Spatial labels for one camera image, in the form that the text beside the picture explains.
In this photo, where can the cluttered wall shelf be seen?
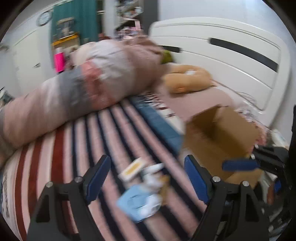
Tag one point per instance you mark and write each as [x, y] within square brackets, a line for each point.
[128, 19]

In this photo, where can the teal curtain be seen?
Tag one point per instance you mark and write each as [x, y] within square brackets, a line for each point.
[85, 19]

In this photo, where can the pink ribbed pillow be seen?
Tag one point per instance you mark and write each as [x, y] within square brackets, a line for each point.
[188, 105]

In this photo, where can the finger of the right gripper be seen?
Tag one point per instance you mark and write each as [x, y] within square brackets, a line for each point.
[240, 165]

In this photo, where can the white door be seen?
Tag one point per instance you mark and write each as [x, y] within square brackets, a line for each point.
[28, 62]

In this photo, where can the light blue square device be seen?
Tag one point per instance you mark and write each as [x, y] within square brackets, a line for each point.
[138, 203]

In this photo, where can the white case yellow label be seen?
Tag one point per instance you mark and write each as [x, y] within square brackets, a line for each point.
[133, 169]

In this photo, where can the yellow wooden shelf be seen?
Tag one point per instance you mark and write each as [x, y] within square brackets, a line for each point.
[66, 44]

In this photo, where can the white earbuds case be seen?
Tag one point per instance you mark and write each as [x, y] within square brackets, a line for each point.
[152, 183]

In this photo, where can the small white dropper bottle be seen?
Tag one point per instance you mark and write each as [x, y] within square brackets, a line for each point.
[149, 170]

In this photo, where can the brown cardboard box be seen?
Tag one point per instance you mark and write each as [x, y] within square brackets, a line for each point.
[219, 134]

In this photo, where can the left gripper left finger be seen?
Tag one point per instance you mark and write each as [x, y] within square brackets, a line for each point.
[48, 221]

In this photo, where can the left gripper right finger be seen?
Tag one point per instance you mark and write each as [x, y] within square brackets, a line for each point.
[233, 211]

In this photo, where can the round wall clock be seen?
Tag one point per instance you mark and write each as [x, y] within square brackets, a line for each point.
[44, 18]

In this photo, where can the gold rectangular bar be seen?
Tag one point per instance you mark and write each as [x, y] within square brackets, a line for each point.
[163, 192]

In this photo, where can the striped plush blanket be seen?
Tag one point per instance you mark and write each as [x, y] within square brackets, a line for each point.
[114, 174]

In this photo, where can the rolled pink grey duvet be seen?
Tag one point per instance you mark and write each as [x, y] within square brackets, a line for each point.
[105, 72]

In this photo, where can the white bed headboard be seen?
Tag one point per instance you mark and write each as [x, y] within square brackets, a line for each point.
[251, 62]

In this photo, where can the pink bottle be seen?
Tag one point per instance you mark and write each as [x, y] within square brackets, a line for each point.
[59, 62]

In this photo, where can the green plush toy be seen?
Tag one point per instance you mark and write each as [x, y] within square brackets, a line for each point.
[167, 57]

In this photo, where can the tan plush toy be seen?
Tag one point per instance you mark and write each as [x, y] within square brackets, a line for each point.
[187, 78]

